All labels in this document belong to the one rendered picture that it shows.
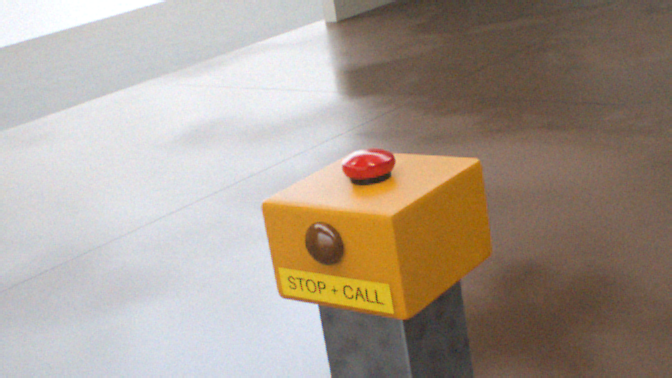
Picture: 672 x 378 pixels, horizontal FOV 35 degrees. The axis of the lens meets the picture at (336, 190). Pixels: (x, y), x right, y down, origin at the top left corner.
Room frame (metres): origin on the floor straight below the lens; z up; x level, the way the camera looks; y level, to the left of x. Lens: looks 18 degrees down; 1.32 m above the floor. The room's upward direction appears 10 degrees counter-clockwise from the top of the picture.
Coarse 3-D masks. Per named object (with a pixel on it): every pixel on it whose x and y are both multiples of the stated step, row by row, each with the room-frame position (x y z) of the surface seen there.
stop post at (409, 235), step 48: (288, 192) 0.75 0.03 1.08; (336, 192) 0.73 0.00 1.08; (384, 192) 0.71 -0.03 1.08; (432, 192) 0.70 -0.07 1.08; (480, 192) 0.74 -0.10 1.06; (288, 240) 0.72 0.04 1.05; (384, 240) 0.67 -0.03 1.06; (432, 240) 0.69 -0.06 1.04; (480, 240) 0.74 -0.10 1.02; (288, 288) 0.73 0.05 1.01; (336, 288) 0.70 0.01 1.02; (384, 288) 0.67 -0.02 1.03; (432, 288) 0.69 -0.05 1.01; (336, 336) 0.73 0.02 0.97; (384, 336) 0.70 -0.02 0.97; (432, 336) 0.71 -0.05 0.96
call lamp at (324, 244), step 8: (312, 224) 0.70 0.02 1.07; (320, 224) 0.70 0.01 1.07; (328, 224) 0.69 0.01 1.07; (312, 232) 0.70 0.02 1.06; (320, 232) 0.69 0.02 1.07; (328, 232) 0.69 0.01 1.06; (336, 232) 0.69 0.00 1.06; (304, 240) 0.70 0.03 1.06; (312, 240) 0.69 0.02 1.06; (320, 240) 0.69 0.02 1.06; (328, 240) 0.69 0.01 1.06; (336, 240) 0.69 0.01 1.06; (312, 248) 0.69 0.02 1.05; (320, 248) 0.69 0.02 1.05; (328, 248) 0.69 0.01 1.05; (336, 248) 0.69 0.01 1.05; (312, 256) 0.70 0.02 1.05; (320, 256) 0.69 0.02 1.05; (328, 256) 0.69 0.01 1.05; (336, 256) 0.69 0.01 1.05; (328, 264) 0.69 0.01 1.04
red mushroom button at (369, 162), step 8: (360, 152) 0.75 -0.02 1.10; (368, 152) 0.74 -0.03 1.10; (376, 152) 0.74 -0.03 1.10; (384, 152) 0.74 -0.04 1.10; (344, 160) 0.75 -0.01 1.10; (352, 160) 0.74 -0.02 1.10; (360, 160) 0.73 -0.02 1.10; (368, 160) 0.73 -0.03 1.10; (376, 160) 0.73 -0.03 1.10; (384, 160) 0.73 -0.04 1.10; (392, 160) 0.74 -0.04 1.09; (344, 168) 0.74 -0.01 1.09; (352, 168) 0.73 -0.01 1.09; (360, 168) 0.73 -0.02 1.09; (368, 168) 0.73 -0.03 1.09; (376, 168) 0.73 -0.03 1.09; (384, 168) 0.73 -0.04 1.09; (392, 168) 0.74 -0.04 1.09; (352, 176) 0.73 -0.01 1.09; (360, 176) 0.73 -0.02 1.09; (368, 176) 0.73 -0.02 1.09
